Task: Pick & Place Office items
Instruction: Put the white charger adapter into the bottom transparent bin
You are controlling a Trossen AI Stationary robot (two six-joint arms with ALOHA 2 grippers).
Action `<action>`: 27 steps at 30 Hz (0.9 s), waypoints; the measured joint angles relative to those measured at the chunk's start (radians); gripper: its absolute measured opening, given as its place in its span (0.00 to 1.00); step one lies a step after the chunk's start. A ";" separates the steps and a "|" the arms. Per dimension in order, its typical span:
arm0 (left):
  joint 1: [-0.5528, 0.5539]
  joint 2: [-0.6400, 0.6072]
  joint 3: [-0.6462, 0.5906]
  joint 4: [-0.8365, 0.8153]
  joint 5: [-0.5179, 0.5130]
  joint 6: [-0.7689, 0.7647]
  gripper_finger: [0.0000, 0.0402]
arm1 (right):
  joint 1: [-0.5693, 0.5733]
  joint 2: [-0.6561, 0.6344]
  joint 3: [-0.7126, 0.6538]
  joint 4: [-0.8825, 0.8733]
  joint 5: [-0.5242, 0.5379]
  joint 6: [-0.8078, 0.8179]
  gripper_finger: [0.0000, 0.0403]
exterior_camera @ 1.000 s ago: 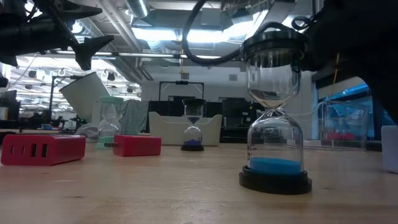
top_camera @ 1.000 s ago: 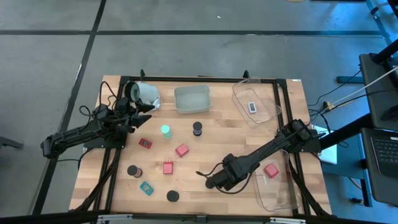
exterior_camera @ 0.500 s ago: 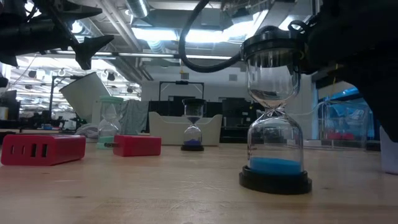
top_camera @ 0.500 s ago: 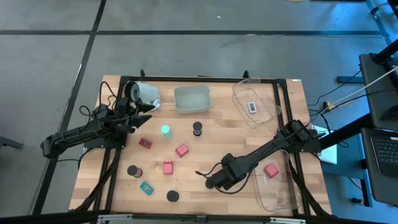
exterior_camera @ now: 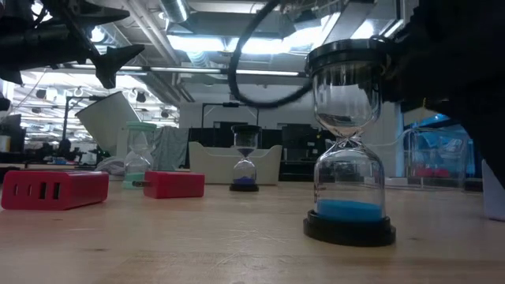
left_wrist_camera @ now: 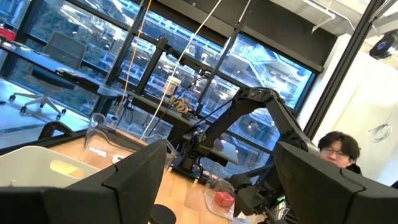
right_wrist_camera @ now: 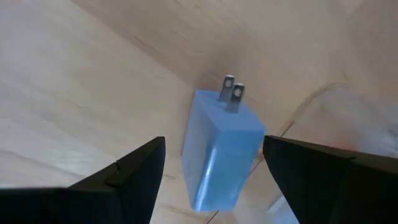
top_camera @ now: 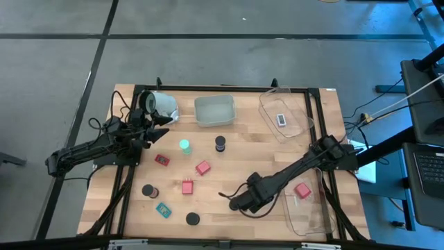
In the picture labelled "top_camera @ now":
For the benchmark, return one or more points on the black computer mouse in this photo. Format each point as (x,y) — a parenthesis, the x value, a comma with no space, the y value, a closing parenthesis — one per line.
(435,126)

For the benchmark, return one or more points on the black sand timer red sand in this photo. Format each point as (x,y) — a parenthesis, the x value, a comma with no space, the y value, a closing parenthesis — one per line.
(149,190)

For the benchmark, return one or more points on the clear plastic container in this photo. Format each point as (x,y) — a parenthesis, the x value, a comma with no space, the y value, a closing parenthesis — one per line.
(288,104)
(312,215)

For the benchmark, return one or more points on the grey plastic bin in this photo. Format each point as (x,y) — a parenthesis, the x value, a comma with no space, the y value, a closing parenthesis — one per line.
(215,111)

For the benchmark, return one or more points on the black aluminium table frame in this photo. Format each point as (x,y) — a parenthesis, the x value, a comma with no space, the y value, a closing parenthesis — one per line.
(140,89)

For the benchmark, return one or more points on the black laptop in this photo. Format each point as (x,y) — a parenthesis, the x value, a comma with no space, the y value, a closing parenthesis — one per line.
(430,173)

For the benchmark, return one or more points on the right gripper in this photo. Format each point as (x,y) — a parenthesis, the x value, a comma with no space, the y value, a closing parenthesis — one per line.
(255,194)

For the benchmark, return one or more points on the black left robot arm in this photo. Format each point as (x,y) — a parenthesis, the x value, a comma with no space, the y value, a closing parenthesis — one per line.
(86,151)

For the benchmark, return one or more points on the white flat box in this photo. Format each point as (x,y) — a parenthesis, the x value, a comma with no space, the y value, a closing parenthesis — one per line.
(367,170)

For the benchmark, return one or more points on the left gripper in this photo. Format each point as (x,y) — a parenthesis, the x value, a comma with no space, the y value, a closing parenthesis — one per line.
(140,128)

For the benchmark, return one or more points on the red USB wall charger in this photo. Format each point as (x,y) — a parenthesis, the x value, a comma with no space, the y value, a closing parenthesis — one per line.
(203,168)
(302,190)
(187,187)

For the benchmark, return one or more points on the small red digital clock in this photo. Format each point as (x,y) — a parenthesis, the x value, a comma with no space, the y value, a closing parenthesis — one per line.
(162,160)

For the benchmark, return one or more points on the small teal digital clock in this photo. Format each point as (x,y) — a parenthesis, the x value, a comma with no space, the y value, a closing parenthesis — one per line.
(163,210)

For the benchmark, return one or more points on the black sand timer blue sand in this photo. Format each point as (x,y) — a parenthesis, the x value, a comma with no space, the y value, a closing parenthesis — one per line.
(192,218)

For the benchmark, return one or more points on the green sand timer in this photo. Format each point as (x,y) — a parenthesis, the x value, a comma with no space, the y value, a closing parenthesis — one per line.
(185,146)

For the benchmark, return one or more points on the black diagonal frame strut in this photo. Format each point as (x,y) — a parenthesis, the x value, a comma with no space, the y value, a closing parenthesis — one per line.
(388,147)

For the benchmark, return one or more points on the black side desk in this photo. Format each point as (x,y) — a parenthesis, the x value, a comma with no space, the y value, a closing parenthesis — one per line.
(419,97)

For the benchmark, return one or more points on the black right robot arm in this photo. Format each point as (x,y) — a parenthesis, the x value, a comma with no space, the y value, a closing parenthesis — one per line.
(305,161)

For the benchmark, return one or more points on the small white digital clock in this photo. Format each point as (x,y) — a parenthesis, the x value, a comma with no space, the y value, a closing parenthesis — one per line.
(281,120)

